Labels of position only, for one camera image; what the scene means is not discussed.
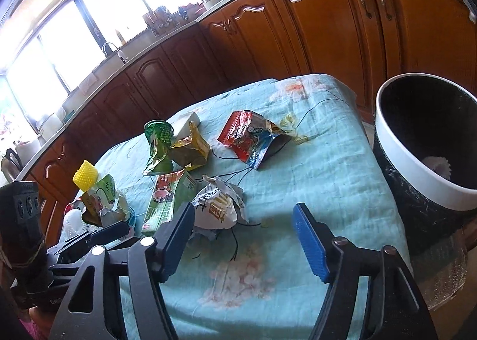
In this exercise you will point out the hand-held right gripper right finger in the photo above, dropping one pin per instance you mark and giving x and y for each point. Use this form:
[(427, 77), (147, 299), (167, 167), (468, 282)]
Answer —
[(309, 246)]

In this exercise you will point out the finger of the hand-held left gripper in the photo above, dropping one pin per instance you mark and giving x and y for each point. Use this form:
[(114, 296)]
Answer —
[(100, 235), (63, 268)]

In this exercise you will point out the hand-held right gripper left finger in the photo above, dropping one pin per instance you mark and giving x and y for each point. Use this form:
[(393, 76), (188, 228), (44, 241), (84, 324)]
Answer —
[(179, 243)]

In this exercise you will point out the white wrapper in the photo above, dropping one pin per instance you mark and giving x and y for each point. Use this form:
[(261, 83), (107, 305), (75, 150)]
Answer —
[(216, 209)]

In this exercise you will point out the yellow snack packet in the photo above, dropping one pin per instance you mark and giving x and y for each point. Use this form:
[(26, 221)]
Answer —
[(190, 153)]

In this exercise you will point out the crushed green can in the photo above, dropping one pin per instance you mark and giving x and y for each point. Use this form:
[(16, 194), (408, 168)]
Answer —
[(158, 146)]

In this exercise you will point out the black white-rimmed trash bin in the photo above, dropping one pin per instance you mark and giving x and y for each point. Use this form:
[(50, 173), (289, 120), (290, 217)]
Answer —
[(410, 213)]

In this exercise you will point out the white foam block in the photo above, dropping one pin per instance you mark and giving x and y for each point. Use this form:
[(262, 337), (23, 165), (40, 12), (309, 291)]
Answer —
[(184, 125)]

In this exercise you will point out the red snack packet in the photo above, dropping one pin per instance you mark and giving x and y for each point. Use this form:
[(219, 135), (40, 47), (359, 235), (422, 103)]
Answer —
[(242, 138)]

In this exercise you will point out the white foam net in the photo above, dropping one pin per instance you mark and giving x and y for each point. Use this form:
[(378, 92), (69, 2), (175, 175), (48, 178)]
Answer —
[(436, 167), (72, 222)]

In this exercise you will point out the crumpled green-white pouch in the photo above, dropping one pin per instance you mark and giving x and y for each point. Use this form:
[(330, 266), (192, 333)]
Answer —
[(104, 191)]

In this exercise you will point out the metal kettle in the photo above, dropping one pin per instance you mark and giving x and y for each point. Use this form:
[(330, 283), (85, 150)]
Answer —
[(10, 164)]

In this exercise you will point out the yellow foam net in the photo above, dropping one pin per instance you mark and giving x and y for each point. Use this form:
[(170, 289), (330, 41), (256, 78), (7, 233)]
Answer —
[(85, 176)]

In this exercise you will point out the teal floral blanket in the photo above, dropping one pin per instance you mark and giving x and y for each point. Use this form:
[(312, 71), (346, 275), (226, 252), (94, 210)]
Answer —
[(316, 183)]

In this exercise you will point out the clear plastic sheet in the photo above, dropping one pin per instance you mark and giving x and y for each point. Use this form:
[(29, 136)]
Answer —
[(447, 276)]

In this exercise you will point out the kitchen window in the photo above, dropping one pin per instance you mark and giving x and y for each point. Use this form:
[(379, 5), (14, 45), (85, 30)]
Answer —
[(56, 49)]

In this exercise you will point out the kitchen faucet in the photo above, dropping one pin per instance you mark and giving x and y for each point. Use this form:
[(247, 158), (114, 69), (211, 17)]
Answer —
[(121, 56)]

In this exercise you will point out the wooden kitchen base cabinet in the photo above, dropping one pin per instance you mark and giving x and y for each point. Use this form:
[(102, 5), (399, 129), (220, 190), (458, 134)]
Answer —
[(316, 34)]

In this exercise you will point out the row of condiment bottles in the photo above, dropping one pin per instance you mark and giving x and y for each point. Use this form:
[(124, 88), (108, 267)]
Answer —
[(164, 16)]

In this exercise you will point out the white pot with lid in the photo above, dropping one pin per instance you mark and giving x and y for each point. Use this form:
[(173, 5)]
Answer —
[(211, 0)]

